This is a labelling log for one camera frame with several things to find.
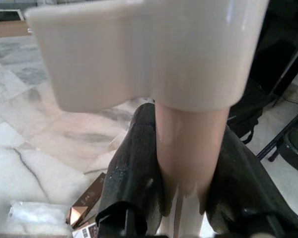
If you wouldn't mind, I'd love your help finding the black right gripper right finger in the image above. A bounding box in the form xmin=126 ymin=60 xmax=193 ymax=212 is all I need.
xmin=200 ymin=122 xmax=298 ymax=238

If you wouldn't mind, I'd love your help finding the beige plastic dustpan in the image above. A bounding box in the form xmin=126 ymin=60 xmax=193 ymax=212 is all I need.
xmin=24 ymin=0 xmax=269 ymax=238

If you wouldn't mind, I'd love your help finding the light wooden board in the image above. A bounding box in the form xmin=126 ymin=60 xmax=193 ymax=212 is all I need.
xmin=0 ymin=21 xmax=32 ymax=38

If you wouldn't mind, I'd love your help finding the white plastic bag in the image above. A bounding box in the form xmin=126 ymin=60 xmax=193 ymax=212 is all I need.
xmin=8 ymin=199 xmax=73 ymax=236

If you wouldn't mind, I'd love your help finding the black cabinet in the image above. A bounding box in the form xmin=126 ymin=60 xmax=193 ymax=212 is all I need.
xmin=257 ymin=0 xmax=298 ymax=98

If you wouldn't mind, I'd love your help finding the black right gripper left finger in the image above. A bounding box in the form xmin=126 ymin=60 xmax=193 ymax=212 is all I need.
xmin=95 ymin=103 xmax=170 ymax=238

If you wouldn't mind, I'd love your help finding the printed white packaging box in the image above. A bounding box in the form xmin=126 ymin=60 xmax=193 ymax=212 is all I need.
xmin=71 ymin=218 xmax=100 ymax=238

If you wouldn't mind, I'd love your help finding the black metal folding chair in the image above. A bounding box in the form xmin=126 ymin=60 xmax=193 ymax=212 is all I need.
xmin=256 ymin=105 xmax=298 ymax=179

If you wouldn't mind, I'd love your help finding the copper cardboard box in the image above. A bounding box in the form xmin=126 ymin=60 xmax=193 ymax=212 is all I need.
xmin=69 ymin=172 xmax=107 ymax=228

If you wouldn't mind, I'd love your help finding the white framed dark panel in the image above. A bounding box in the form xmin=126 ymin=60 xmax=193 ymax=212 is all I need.
xmin=0 ymin=9 xmax=23 ymax=23

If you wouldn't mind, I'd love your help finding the black backpack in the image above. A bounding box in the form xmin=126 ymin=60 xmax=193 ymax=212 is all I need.
xmin=227 ymin=79 xmax=279 ymax=149

